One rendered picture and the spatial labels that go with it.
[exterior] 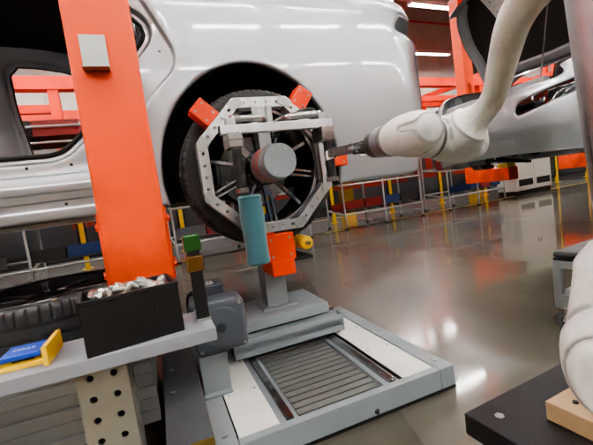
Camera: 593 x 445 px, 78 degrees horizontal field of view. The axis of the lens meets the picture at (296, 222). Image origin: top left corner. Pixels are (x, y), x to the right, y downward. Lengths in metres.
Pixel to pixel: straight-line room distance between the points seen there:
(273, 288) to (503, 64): 1.22
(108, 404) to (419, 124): 0.92
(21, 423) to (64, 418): 0.10
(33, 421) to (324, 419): 0.78
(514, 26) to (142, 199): 0.90
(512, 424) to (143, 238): 0.89
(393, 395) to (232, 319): 0.57
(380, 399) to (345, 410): 0.12
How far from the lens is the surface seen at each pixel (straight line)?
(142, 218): 1.05
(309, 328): 1.64
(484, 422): 0.77
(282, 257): 1.50
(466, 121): 1.01
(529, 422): 0.79
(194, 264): 0.91
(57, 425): 1.29
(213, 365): 1.37
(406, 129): 0.92
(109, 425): 0.99
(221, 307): 1.26
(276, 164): 1.35
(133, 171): 1.06
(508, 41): 0.86
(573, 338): 0.52
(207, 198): 1.43
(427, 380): 1.37
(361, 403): 1.25
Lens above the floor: 0.72
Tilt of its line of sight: 5 degrees down
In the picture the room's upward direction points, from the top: 8 degrees counter-clockwise
